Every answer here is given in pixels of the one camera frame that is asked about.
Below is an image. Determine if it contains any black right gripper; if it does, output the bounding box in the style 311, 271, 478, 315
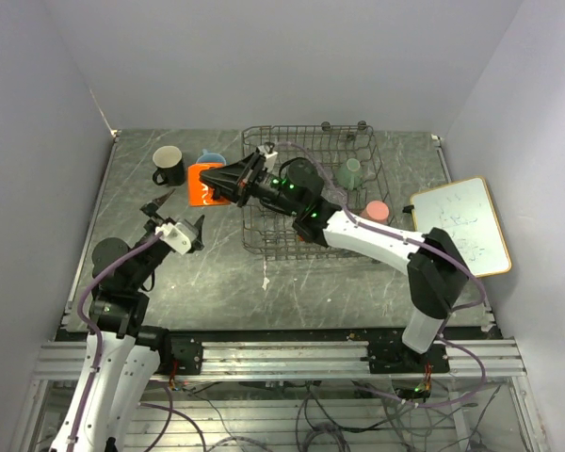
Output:
199, 153, 302, 217

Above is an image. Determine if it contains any large orange mug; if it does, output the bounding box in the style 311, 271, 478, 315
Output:
187, 162, 230, 207

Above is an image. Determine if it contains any light blue mug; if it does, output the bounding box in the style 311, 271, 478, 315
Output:
196, 149, 227, 166

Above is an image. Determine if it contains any black mug white inside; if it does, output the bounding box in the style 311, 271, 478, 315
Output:
152, 145, 186, 186

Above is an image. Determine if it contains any mint green mug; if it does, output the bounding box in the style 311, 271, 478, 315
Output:
335, 158, 363, 190

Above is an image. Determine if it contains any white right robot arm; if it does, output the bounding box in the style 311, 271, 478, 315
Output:
199, 151, 470, 373

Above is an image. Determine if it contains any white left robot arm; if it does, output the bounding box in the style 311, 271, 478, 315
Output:
50, 195, 204, 451

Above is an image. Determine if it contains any pink plastic tumbler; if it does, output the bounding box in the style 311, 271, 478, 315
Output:
360, 201, 390, 224

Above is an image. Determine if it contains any yellow framed whiteboard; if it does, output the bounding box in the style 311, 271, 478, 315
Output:
410, 176, 512, 278

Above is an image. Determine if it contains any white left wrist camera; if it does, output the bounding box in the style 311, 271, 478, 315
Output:
155, 220, 196, 255

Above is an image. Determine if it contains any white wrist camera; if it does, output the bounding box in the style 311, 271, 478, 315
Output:
155, 220, 196, 255
257, 142, 278, 170

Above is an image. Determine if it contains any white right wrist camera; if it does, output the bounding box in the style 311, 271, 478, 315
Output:
257, 142, 278, 170

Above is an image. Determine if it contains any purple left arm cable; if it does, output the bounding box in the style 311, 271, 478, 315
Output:
58, 233, 208, 452

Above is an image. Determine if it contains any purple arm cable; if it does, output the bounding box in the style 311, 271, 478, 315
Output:
58, 233, 208, 452
272, 140, 490, 410

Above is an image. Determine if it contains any grey wire dish rack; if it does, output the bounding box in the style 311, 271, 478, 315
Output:
241, 121, 393, 261

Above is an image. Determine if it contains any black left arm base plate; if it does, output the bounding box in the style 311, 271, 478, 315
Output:
156, 334, 203, 376

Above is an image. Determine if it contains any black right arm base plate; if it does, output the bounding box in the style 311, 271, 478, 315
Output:
362, 341, 450, 375

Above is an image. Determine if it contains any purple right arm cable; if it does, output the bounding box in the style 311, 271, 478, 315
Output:
272, 140, 490, 410

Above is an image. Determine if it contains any aluminium mounting rail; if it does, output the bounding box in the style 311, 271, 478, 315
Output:
32, 339, 527, 381

